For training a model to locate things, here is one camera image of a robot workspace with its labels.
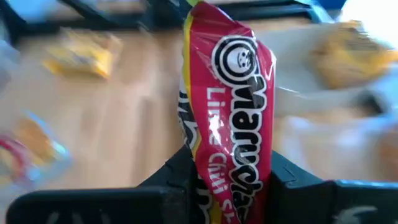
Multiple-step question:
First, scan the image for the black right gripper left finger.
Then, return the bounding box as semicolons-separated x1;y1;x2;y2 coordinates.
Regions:
6;145;197;224

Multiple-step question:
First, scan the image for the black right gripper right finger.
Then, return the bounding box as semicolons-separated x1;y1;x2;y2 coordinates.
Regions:
267;151;398;224

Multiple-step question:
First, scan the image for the blue beef ramen pack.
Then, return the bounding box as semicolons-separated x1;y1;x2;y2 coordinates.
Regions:
0;111;74;191

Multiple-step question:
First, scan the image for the red lime chili ramen pack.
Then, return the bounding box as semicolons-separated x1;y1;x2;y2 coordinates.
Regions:
177;1;278;224

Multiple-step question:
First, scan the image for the yellow chicken ramen pack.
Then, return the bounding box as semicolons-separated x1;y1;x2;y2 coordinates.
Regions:
310;19;398;90
42;27;124;81

